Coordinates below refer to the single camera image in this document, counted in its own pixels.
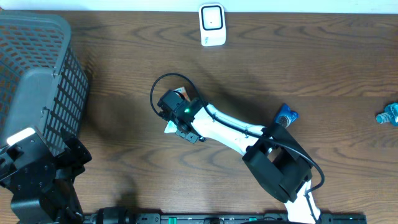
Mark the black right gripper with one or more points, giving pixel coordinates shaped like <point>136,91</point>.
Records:
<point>191,137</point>

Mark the mint green wipes pack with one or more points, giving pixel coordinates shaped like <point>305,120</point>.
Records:
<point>171,127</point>

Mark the blue Oreo cookie pack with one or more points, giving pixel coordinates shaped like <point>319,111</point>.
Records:
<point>285,117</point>

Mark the teal mouthwash bottle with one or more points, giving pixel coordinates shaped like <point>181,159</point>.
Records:
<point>389,115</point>

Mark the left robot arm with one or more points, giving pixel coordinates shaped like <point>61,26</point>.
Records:
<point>42,183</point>

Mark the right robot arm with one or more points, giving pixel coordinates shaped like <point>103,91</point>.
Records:
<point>275,159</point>

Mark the grey plastic shopping basket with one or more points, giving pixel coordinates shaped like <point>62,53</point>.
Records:
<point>42,82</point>

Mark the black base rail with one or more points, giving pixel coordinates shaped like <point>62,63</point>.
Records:
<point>155,218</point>

